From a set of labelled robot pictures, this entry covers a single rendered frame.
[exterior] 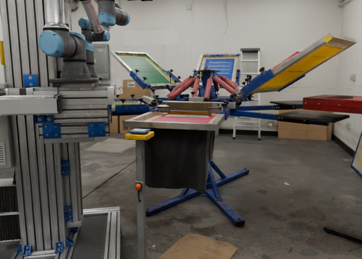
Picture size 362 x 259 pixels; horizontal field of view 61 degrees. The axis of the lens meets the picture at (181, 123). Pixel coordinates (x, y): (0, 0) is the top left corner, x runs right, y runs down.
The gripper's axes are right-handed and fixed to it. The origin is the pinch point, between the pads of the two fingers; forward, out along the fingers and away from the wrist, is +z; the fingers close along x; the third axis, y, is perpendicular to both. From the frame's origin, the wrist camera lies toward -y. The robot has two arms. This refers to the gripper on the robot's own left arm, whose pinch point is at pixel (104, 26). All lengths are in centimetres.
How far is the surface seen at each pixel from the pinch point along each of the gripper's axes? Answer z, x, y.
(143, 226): -89, 82, 118
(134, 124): -70, 63, 63
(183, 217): 7, 90, 157
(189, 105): -12, 84, 53
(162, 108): -13, 63, 59
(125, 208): 11, 31, 165
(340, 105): -15, 190, 36
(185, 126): -70, 94, 59
